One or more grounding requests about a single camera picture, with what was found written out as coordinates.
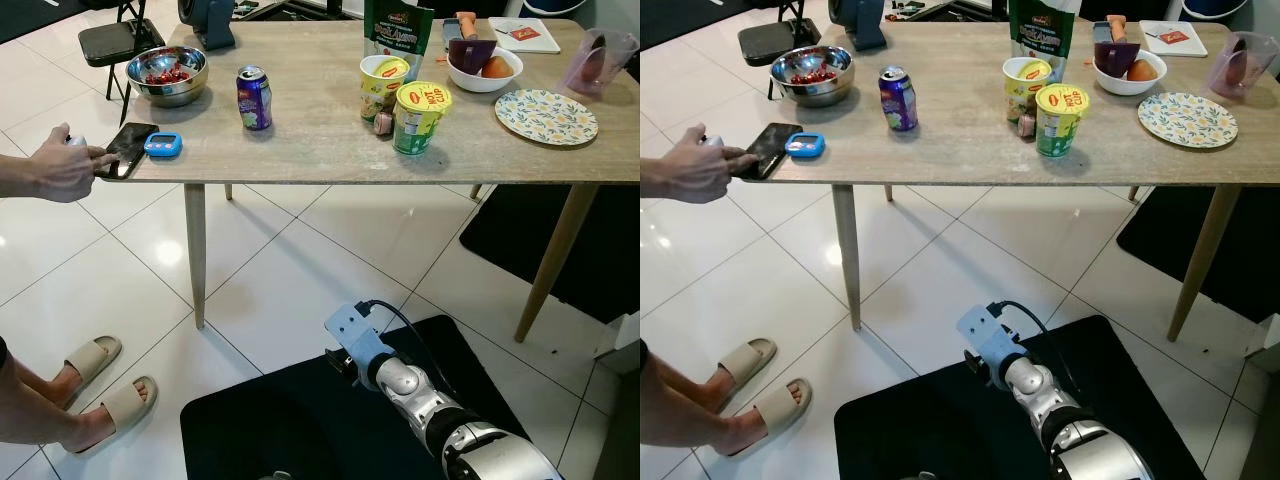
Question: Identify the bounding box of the floral print plate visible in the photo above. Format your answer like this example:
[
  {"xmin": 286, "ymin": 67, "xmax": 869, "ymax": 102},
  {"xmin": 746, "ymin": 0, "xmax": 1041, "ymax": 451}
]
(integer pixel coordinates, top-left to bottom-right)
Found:
[
  {"xmin": 1138, "ymin": 92, "xmax": 1239, "ymax": 149},
  {"xmin": 495, "ymin": 89, "xmax": 599, "ymax": 147}
]

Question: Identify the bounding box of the black chair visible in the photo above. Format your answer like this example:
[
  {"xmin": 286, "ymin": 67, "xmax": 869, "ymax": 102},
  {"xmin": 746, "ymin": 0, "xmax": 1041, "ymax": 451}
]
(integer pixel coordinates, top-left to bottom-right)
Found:
[
  {"xmin": 738, "ymin": 0, "xmax": 813, "ymax": 97},
  {"xmin": 78, "ymin": 0, "xmax": 166, "ymax": 101}
]

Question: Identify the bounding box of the purple drink can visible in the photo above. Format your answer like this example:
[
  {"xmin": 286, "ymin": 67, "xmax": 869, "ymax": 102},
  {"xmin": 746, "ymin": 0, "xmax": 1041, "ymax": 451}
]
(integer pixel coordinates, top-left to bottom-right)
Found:
[
  {"xmin": 878, "ymin": 66, "xmax": 919, "ymax": 132},
  {"xmin": 236, "ymin": 66, "xmax": 273, "ymax": 131}
]

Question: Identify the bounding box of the white cutting board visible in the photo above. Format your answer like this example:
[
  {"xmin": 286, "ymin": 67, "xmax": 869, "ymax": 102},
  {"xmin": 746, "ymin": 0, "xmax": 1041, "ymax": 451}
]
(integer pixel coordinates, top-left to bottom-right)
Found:
[
  {"xmin": 488, "ymin": 17, "xmax": 562, "ymax": 54},
  {"xmin": 1140, "ymin": 20, "xmax": 1208, "ymax": 57}
]

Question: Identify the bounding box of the bare person hand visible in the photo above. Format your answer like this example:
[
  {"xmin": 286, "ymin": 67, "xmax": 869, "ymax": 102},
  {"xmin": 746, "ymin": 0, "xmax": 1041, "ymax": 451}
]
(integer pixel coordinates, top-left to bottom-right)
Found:
[
  {"xmin": 660, "ymin": 123, "xmax": 759, "ymax": 205},
  {"xmin": 28, "ymin": 123, "xmax": 119, "ymax": 204}
]

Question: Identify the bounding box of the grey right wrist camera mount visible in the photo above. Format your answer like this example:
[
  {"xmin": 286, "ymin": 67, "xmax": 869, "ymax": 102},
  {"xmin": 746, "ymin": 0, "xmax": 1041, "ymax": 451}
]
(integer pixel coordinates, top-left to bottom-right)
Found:
[
  {"xmin": 324, "ymin": 302, "xmax": 387, "ymax": 367},
  {"xmin": 957, "ymin": 303, "xmax": 1023, "ymax": 367}
]

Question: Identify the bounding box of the clear pink measuring jug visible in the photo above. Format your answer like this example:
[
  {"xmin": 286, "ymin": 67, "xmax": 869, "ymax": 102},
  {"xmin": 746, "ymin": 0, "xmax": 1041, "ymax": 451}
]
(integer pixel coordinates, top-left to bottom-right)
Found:
[
  {"xmin": 562, "ymin": 28, "xmax": 639, "ymax": 98},
  {"xmin": 1207, "ymin": 30, "xmax": 1280, "ymax": 99}
]

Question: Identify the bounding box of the black foam mat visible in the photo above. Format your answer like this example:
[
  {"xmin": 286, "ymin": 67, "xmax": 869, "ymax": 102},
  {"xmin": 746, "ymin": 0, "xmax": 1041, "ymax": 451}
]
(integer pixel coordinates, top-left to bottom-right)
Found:
[
  {"xmin": 1115, "ymin": 185, "xmax": 1280, "ymax": 323},
  {"xmin": 460, "ymin": 183, "xmax": 641, "ymax": 326}
]

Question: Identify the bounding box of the dark blue desk fan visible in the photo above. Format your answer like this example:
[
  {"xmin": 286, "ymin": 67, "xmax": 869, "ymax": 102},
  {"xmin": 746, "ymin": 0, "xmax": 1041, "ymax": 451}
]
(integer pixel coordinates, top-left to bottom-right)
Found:
[
  {"xmin": 178, "ymin": 0, "xmax": 237, "ymax": 51},
  {"xmin": 828, "ymin": 0, "xmax": 888, "ymax": 53}
]

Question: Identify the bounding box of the green snack bag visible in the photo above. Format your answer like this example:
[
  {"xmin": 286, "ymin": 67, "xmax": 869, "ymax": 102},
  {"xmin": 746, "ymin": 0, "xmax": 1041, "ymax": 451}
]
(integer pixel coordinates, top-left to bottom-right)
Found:
[
  {"xmin": 1008, "ymin": 0, "xmax": 1076, "ymax": 81},
  {"xmin": 363, "ymin": 0, "xmax": 436, "ymax": 81}
]

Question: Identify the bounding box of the black floor mat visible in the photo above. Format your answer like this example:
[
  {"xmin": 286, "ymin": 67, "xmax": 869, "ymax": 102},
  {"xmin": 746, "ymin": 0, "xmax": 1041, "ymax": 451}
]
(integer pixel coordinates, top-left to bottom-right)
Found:
[
  {"xmin": 835, "ymin": 315, "xmax": 1206, "ymax": 480},
  {"xmin": 180, "ymin": 315, "xmax": 531, "ymax": 480}
]

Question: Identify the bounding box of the steel bowl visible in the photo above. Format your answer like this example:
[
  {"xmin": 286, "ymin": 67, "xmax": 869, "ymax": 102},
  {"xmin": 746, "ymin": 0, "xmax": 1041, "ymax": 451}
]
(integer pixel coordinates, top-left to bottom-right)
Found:
[
  {"xmin": 770, "ymin": 46, "xmax": 853, "ymax": 108},
  {"xmin": 126, "ymin": 46, "xmax": 209, "ymax": 108}
]

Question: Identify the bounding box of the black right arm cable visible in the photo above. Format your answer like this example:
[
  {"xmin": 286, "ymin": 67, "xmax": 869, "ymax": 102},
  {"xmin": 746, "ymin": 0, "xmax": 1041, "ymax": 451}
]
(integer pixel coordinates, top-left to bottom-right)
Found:
[
  {"xmin": 988, "ymin": 300, "xmax": 1086, "ymax": 401},
  {"xmin": 362, "ymin": 298, "xmax": 461, "ymax": 411}
]

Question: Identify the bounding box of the opened white noodle cup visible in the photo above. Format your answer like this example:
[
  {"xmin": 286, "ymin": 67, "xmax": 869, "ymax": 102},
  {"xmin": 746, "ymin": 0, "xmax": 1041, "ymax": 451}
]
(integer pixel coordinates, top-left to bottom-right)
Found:
[
  {"xmin": 360, "ymin": 55, "xmax": 411, "ymax": 123},
  {"xmin": 1003, "ymin": 57, "xmax": 1053, "ymax": 123}
]

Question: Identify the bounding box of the white ceramic bowl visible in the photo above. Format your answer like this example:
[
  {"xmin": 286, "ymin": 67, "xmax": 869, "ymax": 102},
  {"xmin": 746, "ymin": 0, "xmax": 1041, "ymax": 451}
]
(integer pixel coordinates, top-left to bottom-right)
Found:
[
  {"xmin": 446, "ymin": 46, "xmax": 524, "ymax": 94},
  {"xmin": 1093, "ymin": 48, "xmax": 1167, "ymax": 96}
]

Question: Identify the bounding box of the black smartphone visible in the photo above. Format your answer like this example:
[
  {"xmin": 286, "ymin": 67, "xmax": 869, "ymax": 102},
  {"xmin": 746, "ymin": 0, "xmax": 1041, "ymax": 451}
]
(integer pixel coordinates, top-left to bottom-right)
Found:
[
  {"xmin": 100, "ymin": 122, "xmax": 161, "ymax": 181},
  {"xmin": 740, "ymin": 123, "xmax": 804, "ymax": 182}
]

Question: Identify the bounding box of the bare person leg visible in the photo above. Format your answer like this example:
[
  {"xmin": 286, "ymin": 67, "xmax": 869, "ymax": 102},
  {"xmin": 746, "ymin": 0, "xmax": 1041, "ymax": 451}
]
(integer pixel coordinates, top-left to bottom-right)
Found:
[
  {"xmin": 640, "ymin": 385, "xmax": 761, "ymax": 449},
  {"xmin": 0, "ymin": 385, "xmax": 106, "ymax": 447},
  {"xmin": 640, "ymin": 340, "xmax": 731, "ymax": 393},
  {"xmin": 0, "ymin": 338, "xmax": 76, "ymax": 393}
]

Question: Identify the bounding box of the green yellow-lid noodle cup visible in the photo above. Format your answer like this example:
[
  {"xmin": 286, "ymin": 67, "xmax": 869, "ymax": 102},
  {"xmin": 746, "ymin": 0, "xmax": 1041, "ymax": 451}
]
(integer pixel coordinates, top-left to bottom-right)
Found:
[
  {"xmin": 1035, "ymin": 83, "xmax": 1091, "ymax": 158},
  {"xmin": 392, "ymin": 81, "xmax": 453, "ymax": 156}
]

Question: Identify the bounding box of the light wooden dining table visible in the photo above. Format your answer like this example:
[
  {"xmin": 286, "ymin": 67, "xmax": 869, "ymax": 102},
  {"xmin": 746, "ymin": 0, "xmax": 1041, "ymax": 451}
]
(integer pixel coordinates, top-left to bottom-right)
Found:
[
  {"xmin": 735, "ymin": 18, "xmax": 1280, "ymax": 346},
  {"xmin": 95, "ymin": 18, "xmax": 641, "ymax": 343}
]

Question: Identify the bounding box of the purple cup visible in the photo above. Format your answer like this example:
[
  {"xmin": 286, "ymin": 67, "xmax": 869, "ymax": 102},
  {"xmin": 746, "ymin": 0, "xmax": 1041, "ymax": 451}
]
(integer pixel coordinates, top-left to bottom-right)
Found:
[
  {"xmin": 1093, "ymin": 38, "xmax": 1141, "ymax": 73},
  {"xmin": 448, "ymin": 38, "xmax": 498, "ymax": 71}
]

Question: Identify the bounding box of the beige sandal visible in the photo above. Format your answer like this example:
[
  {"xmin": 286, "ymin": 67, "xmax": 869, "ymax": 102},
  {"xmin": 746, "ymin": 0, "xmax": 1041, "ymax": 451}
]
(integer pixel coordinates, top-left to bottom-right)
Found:
[
  {"xmin": 718, "ymin": 338, "xmax": 778, "ymax": 387},
  {"xmin": 60, "ymin": 336, "xmax": 123, "ymax": 387},
  {"xmin": 725, "ymin": 378, "xmax": 813, "ymax": 457},
  {"xmin": 70, "ymin": 376, "xmax": 159, "ymax": 453}
]

